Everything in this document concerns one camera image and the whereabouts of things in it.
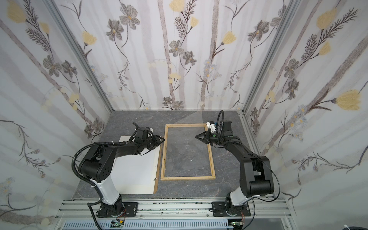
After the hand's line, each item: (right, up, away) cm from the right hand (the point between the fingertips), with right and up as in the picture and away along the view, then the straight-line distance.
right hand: (194, 134), depth 82 cm
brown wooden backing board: (-23, -23, +6) cm, 32 cm away
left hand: (-22, -3, +14) cm, 26 cm away
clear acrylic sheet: (-6, -16, +13) cm, 22 cm away
